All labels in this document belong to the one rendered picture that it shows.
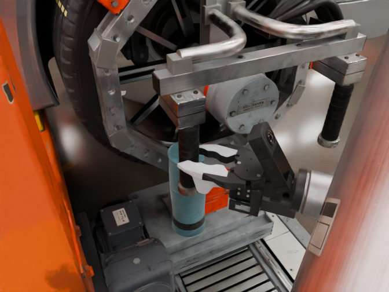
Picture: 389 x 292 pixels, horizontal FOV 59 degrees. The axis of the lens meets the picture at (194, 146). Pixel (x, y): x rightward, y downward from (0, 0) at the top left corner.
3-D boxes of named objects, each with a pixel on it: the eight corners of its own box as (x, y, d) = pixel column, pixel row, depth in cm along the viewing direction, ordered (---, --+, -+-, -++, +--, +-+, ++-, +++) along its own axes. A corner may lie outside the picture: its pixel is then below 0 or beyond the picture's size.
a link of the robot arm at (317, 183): (334, 197, 50) (337, 163, 56) (303, 190, 51) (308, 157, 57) (323, 230, 55) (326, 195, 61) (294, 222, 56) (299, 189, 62)
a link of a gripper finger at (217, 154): (186, 168, 66) (230, 185, 62) (186, 144, 62) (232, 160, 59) (194, 159, 68) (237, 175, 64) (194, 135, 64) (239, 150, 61)
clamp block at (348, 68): (328, 64, 74) (334, 40, 71) (360, 81, 67) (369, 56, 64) (309, 68, 72) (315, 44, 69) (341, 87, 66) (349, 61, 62)
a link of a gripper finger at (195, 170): (174, 195, 60) (227, 201, 59) (173, 170, 57) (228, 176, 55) (178, 183, 63) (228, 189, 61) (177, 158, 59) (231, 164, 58)
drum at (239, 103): (229, 87, 91) (233, 34, 82) (277, 128, 76) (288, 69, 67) (180, 98, 86) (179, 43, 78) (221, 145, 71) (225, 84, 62)
